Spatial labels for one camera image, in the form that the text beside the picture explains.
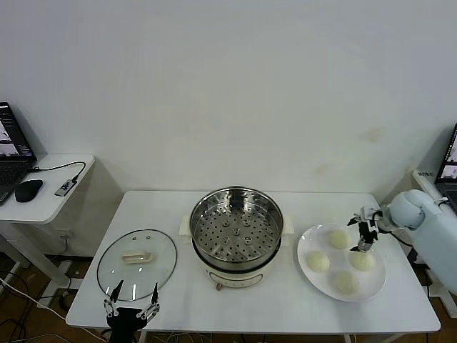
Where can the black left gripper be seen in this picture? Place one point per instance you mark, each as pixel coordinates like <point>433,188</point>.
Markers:
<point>125,319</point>

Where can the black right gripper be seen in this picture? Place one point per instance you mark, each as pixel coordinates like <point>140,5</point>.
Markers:
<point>368,228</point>

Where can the white steamed baozi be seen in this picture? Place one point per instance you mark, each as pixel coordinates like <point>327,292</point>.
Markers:
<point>318,262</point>
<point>339,238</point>
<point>345,282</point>
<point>363,261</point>

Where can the round glass pot lid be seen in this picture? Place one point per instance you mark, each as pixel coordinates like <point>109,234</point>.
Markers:
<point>118,257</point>

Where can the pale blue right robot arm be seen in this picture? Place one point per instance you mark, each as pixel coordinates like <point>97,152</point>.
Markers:
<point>407,211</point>

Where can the perforated steel steamer basket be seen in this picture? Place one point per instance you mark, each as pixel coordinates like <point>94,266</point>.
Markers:
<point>214,232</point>

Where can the large white plate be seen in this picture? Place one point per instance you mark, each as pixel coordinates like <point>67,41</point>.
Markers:
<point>371,282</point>

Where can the cream electric cooker pot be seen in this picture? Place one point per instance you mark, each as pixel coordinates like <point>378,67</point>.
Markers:
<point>235,277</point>

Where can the dark laptop with pink screen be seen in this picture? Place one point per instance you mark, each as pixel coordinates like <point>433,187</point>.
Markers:
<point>448,171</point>

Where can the white rounded side table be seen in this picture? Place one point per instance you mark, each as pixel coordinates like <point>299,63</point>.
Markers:
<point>43,211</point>

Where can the grey usb hub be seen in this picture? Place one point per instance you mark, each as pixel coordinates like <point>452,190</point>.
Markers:
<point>64,187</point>

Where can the black computer mouse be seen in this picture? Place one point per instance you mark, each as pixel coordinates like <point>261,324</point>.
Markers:
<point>28,190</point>

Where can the black laptop with grey keyboard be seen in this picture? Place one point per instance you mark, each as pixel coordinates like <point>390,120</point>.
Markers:
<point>10,168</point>

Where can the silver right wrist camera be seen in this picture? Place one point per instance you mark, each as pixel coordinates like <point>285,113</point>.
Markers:
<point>367,213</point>

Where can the white wall socket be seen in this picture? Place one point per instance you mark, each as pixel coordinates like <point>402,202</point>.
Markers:
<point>65,236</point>

